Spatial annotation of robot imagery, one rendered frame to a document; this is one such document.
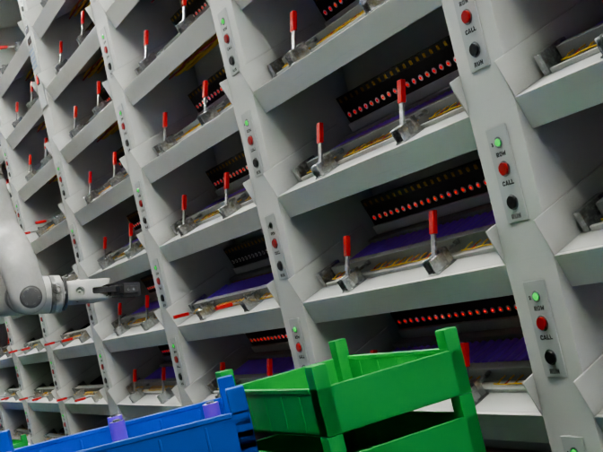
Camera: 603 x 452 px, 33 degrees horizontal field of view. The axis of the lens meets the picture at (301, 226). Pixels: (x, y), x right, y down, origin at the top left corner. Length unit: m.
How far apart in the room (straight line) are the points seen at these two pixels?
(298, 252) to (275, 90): 0.30
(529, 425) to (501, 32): 0.51
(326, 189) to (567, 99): 0.60
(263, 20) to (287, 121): 0.20
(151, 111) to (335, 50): 1.02
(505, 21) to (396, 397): 0.48
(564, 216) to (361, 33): 0.46
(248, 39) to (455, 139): 0.64
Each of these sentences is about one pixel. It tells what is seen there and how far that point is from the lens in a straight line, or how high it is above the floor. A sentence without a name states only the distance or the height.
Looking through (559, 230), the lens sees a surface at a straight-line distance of 1.28.
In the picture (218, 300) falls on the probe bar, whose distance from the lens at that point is 2.34.
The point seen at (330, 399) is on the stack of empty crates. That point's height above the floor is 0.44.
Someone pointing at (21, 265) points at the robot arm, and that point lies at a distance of 2.21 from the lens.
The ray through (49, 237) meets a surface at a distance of 3.57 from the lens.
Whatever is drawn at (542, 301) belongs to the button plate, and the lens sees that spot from 1.30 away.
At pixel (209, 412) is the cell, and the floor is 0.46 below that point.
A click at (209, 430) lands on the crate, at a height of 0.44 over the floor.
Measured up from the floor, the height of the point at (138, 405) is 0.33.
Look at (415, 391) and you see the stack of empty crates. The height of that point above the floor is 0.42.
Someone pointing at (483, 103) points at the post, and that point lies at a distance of 1.32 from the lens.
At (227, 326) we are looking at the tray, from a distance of 2.23.
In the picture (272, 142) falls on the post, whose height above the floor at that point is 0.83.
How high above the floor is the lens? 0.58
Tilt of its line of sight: 3 degrees up
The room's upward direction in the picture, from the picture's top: 13 degrees counter-clockwise
